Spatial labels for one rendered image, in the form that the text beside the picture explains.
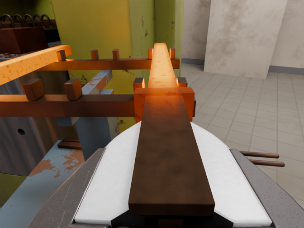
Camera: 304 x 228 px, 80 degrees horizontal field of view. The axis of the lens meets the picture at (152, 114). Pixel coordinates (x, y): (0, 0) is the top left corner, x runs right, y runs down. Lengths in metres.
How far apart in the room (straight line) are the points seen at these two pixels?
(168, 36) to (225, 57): 2.74
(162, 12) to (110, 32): 0.46
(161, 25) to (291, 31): 3.33
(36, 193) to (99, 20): 0.51
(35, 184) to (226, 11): 3.53
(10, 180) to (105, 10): 0.74
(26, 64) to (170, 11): 0.80
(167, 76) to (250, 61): 3.50
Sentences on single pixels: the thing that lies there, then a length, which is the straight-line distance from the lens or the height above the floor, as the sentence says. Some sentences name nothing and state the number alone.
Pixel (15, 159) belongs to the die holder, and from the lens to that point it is 0.84.
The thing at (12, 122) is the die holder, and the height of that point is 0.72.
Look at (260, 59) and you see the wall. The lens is 3.67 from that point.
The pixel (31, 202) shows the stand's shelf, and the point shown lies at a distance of 0.48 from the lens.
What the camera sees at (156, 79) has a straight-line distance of 0.19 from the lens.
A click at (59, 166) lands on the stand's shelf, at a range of 0.54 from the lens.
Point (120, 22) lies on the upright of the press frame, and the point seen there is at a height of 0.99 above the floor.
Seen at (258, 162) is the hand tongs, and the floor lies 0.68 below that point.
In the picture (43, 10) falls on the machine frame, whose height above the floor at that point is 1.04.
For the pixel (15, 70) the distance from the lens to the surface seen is 0.36.
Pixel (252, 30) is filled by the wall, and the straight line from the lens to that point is 3.63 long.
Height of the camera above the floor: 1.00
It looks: 28 degrees down
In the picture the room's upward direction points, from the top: 2 degrees counter-clockwise
